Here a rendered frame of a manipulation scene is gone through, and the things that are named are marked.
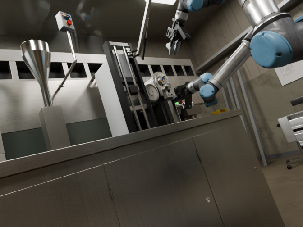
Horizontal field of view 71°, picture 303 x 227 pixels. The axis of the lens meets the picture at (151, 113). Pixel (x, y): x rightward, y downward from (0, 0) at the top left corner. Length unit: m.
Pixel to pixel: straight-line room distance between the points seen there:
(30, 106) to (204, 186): 1.06
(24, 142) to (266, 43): 1.22
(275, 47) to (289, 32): 0.06
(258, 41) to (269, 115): 3.97
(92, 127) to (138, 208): 0.78
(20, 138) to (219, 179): 1.08
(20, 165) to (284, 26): 0.84
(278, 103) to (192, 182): 3.69
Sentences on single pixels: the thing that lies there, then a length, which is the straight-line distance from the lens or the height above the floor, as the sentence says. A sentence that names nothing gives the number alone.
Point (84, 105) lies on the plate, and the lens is 1.51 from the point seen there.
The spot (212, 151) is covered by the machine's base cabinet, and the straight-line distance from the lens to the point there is 1.18.
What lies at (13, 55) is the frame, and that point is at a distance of 1.57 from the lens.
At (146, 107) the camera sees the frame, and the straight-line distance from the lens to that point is 1.16.
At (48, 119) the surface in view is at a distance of 1.13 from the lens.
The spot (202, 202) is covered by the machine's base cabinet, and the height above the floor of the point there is 0.53.
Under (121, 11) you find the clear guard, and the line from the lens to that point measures 1.82.
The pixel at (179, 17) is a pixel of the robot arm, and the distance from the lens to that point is 1.38.
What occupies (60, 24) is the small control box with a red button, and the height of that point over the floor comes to 1.64.
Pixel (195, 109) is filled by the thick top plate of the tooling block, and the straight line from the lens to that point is 1.55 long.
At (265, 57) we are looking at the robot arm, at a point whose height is 0.96.
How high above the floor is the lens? 0.79
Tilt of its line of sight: 11 degrees up
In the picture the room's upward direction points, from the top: 18 degrees counter-clockwise
